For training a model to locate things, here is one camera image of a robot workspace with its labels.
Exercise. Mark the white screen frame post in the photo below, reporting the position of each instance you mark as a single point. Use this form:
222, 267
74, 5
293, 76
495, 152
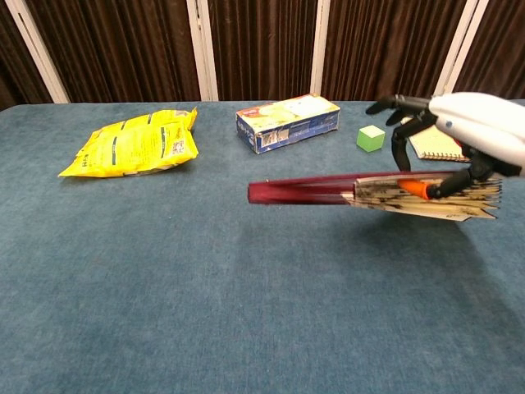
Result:
202, 53
320, 49
37, 53
457, 53

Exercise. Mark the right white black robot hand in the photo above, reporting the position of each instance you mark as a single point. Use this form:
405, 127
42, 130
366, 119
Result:
484, 123

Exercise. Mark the cream spiral notebook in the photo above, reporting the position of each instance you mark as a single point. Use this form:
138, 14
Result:
430, 145

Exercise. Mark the blue white carton box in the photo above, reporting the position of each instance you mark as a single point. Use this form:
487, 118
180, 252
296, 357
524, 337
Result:
287, 123

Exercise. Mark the green cube block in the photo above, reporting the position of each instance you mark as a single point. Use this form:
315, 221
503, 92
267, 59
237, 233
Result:
370, 139

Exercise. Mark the blue velvet table cloth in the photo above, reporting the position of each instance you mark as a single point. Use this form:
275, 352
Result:
164, 267

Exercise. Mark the yellow snack bag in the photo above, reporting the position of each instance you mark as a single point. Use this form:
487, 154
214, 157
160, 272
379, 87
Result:
135, 143

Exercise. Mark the red ribbed paper folding fan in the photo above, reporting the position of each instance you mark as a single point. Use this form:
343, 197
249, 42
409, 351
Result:
303, 193

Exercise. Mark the dark brown pleated curtain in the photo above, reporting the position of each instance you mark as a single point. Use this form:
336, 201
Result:
123, 41

